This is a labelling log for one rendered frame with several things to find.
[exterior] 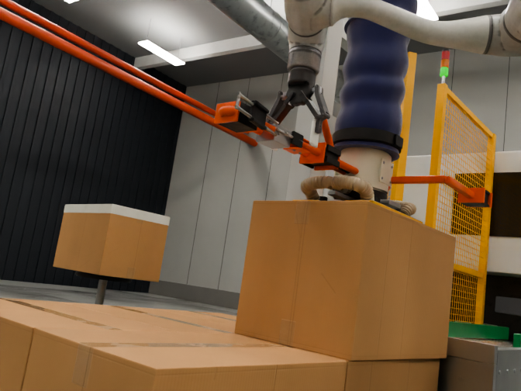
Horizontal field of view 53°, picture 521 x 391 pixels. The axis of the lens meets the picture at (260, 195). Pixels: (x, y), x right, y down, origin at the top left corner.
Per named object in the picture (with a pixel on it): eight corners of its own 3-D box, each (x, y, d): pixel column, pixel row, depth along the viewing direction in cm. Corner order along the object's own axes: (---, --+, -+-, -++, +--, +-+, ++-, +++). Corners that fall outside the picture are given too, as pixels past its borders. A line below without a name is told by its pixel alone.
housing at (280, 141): (270, 149, 142) (273, 133, 142) (291, 147, 137) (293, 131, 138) (253, 141, 136) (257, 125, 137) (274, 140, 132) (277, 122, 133)
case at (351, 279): (342, 337, 198) (353, 232, 205) (446, 358, 172) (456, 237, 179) (233, 333, 155) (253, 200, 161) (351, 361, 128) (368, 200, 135)
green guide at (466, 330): (493, 337, 384) (494, 324, 386) (508, 339, 378) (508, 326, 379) (398, 332, 265) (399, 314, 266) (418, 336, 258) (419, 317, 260)
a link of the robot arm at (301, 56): (301, 63, 152) (298, 82, 151) (282, 50, 145) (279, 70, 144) (328, 57, 146) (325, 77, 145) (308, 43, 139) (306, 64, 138)
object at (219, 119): (236, 133, 133) (239, 115, 134) (259, 131, 128) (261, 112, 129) (213, 123, 127) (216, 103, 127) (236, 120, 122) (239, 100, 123)
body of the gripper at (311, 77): (322, 75, 145) (319, 107, 143) (298, 80, 150) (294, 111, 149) (307, 64, 139) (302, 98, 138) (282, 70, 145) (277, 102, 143)
